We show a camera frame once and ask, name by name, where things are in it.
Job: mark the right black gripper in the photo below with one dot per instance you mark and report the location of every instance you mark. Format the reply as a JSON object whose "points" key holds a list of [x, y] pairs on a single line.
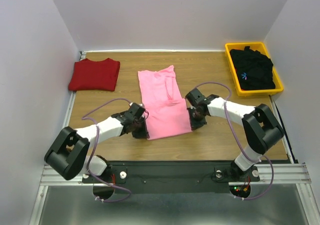
{"points": [[196, 124]]}

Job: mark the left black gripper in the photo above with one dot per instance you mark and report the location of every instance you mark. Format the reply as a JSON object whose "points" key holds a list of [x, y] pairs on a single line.
{"points": [[143, 134]]}

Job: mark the pink t shirt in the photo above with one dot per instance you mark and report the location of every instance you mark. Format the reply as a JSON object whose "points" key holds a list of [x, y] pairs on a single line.
{"points": [[168, 115]]}

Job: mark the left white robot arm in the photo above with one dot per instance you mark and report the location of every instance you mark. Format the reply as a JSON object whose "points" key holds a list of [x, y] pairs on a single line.
{"points": [[68, 153]]}

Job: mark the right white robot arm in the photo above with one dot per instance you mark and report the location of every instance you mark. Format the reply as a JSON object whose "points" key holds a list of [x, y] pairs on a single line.
{"points": [[261, 128]]}

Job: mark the black t shirts pile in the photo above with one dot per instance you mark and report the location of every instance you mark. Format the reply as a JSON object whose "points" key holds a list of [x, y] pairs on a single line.
{"points": [[254, 70]]}

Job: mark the folded red t shirt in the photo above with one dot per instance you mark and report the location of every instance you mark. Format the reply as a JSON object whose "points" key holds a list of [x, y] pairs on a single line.
{"points": [[94, 75]]}

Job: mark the yellow plastic bin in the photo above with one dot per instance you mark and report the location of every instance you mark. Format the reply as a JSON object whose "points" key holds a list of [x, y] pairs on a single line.
{"points": [[259, 46]]}

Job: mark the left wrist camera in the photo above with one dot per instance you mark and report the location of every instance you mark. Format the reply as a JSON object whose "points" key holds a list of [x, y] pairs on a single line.
{"points": [[137, 108]]}

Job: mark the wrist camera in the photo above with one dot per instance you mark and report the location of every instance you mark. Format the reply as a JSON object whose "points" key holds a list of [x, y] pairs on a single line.
{"points": [[195, 97], [137, 108]]}

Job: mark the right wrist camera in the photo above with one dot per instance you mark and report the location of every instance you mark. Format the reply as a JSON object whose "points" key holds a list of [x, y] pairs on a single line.
{"points": [[195, 97]]}

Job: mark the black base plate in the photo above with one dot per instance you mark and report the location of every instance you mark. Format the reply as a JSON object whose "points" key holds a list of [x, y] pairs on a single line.
{"points": [[164, 177]]}

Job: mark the aluminium frame rail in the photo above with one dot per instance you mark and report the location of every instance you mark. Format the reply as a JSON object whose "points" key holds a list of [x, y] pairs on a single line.
{"points": [[283, 174]]}

